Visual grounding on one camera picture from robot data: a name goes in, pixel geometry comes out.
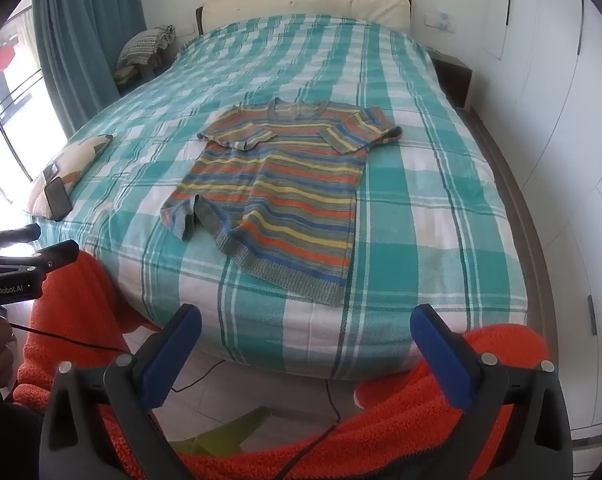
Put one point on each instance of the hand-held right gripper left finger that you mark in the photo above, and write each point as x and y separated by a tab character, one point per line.
173	355

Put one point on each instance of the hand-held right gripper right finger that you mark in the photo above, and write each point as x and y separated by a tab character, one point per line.
443	355

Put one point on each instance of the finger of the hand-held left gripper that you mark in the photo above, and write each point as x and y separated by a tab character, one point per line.
56	255
21	234

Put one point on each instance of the striped knit sweater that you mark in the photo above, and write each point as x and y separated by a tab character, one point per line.
281	200

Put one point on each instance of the pile of folded clothes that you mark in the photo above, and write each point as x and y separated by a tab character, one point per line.
141	50

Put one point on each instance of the black smartphone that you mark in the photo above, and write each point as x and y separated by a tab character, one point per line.
58	199

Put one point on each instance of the patterned cushion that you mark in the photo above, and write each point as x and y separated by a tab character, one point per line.
81	157

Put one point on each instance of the window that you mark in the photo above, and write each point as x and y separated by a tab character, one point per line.
11	125

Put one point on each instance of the teal checkered bed blanket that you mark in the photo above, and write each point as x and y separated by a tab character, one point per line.
431	210

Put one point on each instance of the red hanging cloth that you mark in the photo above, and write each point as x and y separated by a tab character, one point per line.
3	59

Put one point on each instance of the blue curtain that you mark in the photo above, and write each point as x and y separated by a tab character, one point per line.
86	45

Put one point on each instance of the white wardrobe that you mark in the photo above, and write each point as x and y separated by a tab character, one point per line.
546	110

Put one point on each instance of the dark wooden nightstand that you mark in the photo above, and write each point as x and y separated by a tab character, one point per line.
453	77

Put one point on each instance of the cream padded headboard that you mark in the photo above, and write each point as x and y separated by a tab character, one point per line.
306	2

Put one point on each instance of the wooden bed frame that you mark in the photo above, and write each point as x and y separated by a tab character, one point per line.
516	210

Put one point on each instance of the white wall socket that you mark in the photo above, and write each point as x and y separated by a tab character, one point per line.
438	21

